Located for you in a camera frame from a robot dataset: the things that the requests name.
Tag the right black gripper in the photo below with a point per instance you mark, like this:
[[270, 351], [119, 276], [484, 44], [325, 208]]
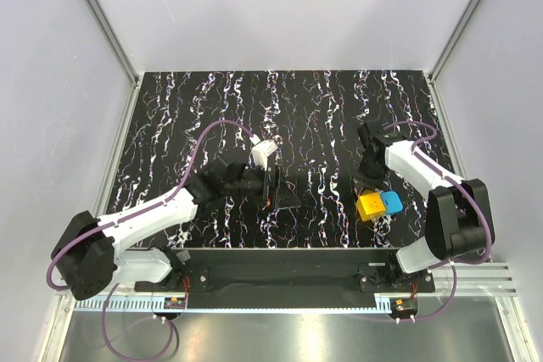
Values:
[[361, 179]]

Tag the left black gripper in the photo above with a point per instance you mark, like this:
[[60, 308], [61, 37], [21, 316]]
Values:
[[278, 195]]

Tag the yellow socket cube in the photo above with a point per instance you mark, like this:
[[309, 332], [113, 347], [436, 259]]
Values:
[[370, 206]]

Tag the blue folding extension socket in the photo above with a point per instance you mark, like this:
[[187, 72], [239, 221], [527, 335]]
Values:
[[391, 202]]

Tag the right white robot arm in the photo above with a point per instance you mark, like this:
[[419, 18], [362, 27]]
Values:
[[458, 223]]

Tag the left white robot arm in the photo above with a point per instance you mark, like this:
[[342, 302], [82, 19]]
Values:
[[97, 252]]

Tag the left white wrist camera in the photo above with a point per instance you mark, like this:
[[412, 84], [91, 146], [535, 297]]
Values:
[[262, 151]]

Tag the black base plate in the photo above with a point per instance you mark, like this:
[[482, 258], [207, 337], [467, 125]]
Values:
[[296, 278]]

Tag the slotted cable duct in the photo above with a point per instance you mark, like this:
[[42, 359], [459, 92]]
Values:
[[119, 303]]

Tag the right aluminium frame post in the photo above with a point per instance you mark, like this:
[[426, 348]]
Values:
[[454, 38]]

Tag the aluminium frame post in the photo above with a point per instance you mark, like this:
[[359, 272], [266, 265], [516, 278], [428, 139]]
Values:
[[112, 40], [454, 38]]

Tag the left aluminium frame post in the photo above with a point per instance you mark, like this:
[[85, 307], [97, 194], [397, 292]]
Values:
[[112, 40]]

